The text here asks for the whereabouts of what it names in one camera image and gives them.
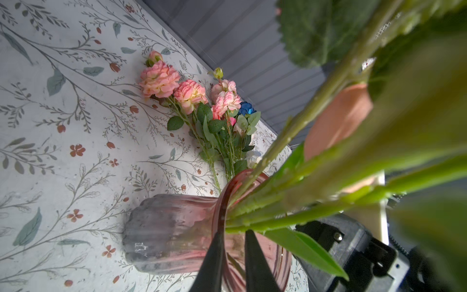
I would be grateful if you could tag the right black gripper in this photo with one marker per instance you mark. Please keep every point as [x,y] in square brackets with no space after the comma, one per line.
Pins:
[373,266]

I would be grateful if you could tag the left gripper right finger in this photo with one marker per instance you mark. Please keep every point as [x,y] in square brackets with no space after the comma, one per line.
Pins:
[259,277]

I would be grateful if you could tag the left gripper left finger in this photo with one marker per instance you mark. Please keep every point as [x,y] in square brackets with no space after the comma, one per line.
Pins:
[209,278]

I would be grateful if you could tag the pink glass vase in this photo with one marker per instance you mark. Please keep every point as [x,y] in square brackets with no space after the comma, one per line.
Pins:
[171,234]

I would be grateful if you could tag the white rose stem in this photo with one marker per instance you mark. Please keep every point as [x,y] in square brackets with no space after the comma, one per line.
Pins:
[391,114]

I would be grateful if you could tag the bunch of artificial flowers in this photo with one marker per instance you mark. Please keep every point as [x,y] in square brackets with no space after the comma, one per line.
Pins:
[218,119]

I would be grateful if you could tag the floral table mat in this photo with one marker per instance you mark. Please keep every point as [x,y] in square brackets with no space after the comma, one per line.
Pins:
[80,146]

